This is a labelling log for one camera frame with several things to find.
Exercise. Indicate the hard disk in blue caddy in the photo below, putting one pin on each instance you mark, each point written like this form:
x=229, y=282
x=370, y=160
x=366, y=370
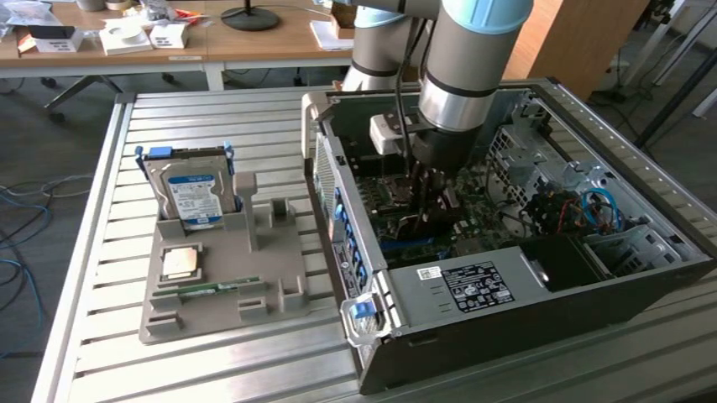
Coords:
x=193, y=197

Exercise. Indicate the blue case release latch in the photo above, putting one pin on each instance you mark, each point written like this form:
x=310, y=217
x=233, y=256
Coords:
x=361, y=310

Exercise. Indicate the small white labelled box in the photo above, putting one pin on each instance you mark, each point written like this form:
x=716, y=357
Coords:
x=169, y=37

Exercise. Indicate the white box with black label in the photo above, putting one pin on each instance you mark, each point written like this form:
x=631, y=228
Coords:
x=56, y=44

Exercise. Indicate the green RAM stick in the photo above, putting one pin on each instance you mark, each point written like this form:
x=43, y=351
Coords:
x=197, y=289

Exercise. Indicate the black lamp base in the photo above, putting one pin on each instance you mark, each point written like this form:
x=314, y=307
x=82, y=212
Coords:
x=249, y=19

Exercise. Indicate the wooden desk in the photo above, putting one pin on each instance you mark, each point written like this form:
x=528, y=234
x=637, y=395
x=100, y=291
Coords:
x=253, y=46

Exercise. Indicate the copper-toned CPU chip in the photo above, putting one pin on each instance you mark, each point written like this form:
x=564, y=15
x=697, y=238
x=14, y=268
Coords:
x=181, y=262

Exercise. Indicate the brown cardboard box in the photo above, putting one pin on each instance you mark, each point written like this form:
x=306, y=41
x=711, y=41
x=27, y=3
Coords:
x=342, y=17

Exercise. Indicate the black open PC case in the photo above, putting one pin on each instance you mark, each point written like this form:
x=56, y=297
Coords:
x=504, y=344

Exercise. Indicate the CPU socket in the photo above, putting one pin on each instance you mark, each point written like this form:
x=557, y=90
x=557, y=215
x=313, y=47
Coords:
x=398, y=191

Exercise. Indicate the grey parts rack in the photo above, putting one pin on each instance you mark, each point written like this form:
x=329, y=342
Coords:
x=235, y=260

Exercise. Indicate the metal disk bay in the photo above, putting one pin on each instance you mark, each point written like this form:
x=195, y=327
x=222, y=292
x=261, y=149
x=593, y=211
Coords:
x=633, y=252

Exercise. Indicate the black fan shroud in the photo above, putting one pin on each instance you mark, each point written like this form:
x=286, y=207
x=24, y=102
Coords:
x=560, y=260

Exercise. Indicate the blue expansion slot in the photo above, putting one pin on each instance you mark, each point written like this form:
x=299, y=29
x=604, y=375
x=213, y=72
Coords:
x=412, y=244

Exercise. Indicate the dark graphics card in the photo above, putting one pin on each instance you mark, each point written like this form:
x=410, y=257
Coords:
x=414, y=228

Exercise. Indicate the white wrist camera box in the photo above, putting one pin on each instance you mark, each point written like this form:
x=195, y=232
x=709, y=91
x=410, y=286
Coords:
x=386, y=134

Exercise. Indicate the wooden cabinet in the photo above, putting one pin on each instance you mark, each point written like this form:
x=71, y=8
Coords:
x=582, y=42

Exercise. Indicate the grey power supply unit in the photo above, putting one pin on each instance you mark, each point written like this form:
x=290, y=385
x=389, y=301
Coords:
x=426, y=302

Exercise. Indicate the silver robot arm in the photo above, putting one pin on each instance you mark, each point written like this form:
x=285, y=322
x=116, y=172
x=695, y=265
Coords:
x=470, y=54

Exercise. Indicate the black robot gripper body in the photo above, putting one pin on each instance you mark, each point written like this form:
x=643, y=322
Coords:
x=445, y=149

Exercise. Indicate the white paper pad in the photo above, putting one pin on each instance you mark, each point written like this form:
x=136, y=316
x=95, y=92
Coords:
x=327, y=35

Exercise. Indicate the perforated metal drive cage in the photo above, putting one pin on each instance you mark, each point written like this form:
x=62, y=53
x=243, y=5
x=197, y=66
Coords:
x=521, y=159

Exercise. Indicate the green motherboard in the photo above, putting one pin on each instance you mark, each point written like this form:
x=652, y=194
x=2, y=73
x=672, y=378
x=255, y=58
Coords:
x=482, y=218

